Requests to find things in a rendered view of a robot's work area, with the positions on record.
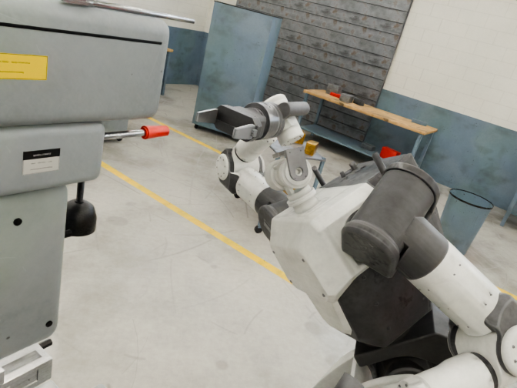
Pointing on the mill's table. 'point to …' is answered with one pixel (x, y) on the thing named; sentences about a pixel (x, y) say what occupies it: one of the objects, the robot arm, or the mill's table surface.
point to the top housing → (78, 63)
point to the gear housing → (49, 155)
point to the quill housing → (31, 265)
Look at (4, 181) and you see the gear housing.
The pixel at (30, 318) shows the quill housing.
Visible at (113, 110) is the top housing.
